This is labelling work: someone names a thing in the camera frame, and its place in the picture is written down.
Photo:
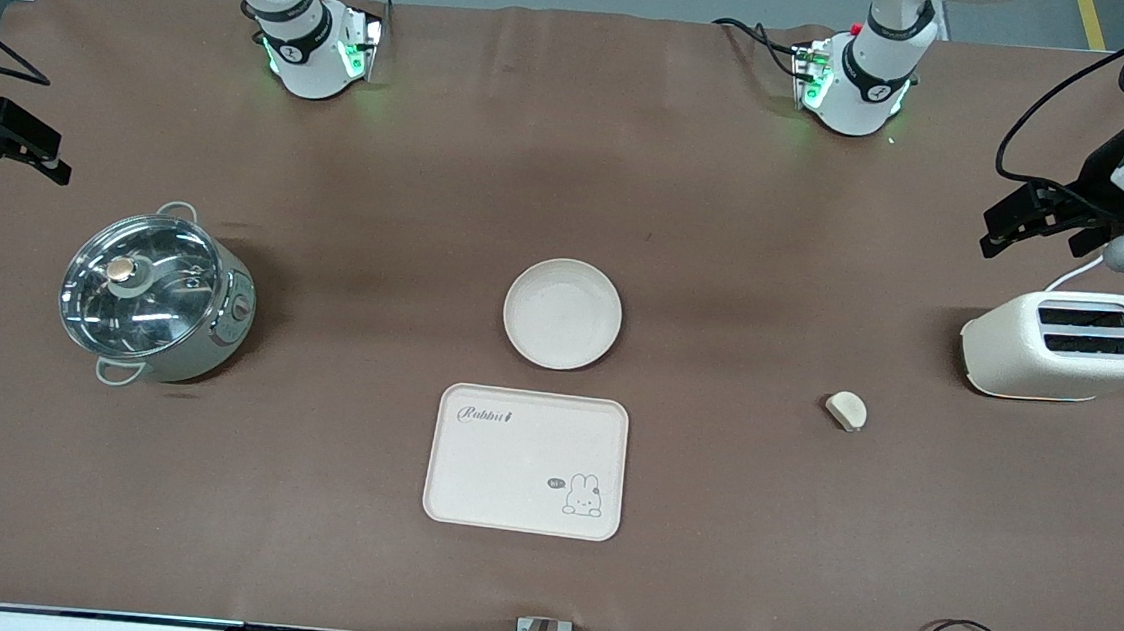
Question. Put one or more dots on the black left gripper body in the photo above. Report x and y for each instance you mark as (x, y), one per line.
(1100, 185)

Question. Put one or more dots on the white steamed bun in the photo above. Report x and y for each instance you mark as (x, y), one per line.
(847, 410)

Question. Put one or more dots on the cream round plate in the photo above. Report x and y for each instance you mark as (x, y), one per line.
(562, 316)

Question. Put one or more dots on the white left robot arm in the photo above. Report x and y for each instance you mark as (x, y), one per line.
(866, 89)

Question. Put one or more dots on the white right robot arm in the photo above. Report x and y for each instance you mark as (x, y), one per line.
(311, 65)

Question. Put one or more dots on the cream two-slot toaster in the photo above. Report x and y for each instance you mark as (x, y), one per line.
(1021, 352)

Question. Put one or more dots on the glass pot lid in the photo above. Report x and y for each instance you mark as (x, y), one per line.
(162, 304)

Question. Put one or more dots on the silver cooking pot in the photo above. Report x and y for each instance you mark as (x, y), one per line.
(219, 339)

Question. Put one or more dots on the brown table mat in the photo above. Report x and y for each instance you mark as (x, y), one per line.
(331, 187)

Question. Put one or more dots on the cream rabbit print tray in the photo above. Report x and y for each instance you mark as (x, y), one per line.
(510, 472)

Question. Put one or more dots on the metal connector bracket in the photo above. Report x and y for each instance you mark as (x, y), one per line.
(363, 44)
(810, 74)

